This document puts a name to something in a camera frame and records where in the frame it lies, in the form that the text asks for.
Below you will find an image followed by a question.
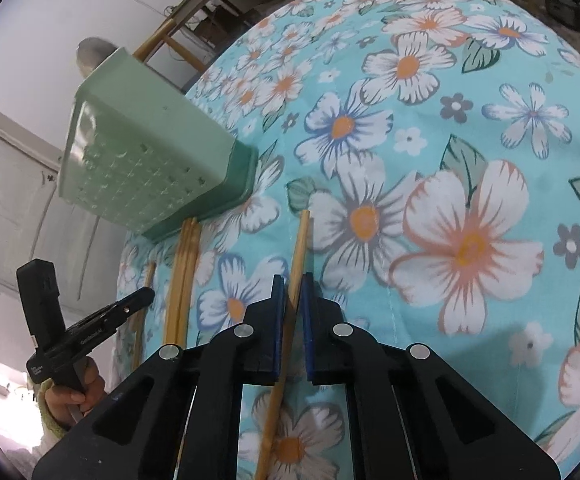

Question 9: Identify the black floor appliance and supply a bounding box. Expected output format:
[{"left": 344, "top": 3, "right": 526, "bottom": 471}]
[{"left": 545, "top": 0, "right": 580, "bottom": 28}]

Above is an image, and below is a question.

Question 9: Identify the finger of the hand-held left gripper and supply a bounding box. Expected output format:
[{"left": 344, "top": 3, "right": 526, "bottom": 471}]
[{"left": 102, "top": 287, "right": 155, "bottom": 323}]

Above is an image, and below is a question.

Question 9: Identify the brown wooden chopstick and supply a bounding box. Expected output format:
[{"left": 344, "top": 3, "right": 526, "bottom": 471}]
[
  {"left": 255, "top": 210, "right": 313, "bottom": 480},
  {"left": 130, "top": 261, "right": 158, "bottom": 373}
]

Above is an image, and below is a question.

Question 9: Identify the floral turquoise blanket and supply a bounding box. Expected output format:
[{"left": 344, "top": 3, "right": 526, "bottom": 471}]
[{"left": 112, "top": 0, "right": 580, "bottom": 480}]

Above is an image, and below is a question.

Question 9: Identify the grey metal spoon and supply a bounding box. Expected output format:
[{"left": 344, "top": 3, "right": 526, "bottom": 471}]
[{"left": 74, "top": 37, "right": 118, "bottom": 78}]

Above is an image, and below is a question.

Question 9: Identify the green perforated utensil holder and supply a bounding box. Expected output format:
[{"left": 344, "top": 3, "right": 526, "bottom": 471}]
[{"left": 57, "top": 47, "right": 259, "bottom": 241}]

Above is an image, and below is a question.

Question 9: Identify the wooden chair with black seat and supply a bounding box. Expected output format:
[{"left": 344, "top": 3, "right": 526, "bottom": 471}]
[{"left": 134, "top": 0, "right": 271, "bottom": 73}]

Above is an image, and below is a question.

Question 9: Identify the bundle of wooden chopsticks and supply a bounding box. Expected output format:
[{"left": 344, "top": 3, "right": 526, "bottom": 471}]
[{"left": 164, "top": 217, "right": 203, "bottom": 348}]

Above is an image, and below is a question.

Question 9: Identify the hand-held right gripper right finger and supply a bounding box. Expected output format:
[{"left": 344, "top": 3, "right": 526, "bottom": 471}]
[{"left": 300, "top": 272, "right": 561, "bottom": 480}]

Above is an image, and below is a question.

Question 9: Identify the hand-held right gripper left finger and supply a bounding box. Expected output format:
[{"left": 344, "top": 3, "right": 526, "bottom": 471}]
[{"left": 32, "top": 275, "right": 291, "bottom": 480}]

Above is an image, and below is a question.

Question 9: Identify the person's left hand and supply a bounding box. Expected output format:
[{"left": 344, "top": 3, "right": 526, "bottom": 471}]
[{"left": 44, "top": 357, "right": 108, "bottom": 428}]

